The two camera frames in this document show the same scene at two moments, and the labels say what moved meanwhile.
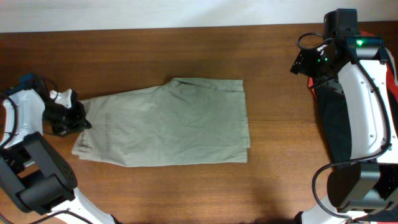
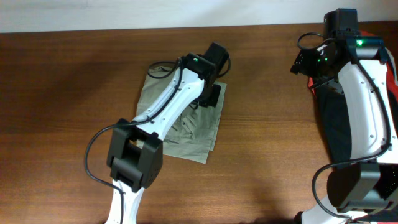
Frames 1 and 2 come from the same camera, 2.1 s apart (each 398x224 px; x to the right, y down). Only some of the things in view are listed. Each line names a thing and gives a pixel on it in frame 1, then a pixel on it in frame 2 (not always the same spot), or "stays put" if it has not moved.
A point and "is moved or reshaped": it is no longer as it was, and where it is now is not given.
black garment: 335,117 stays put
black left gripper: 80,124 → 211,94
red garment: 392,78 stays put
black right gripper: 303,61 stays put
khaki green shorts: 184,121 is moved or reshaped
